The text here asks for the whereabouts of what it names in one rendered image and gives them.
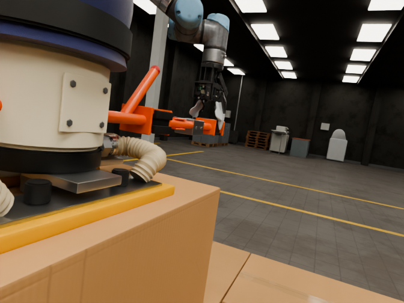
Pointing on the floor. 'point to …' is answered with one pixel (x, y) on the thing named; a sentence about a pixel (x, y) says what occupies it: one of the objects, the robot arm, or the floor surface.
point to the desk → (299, 147)
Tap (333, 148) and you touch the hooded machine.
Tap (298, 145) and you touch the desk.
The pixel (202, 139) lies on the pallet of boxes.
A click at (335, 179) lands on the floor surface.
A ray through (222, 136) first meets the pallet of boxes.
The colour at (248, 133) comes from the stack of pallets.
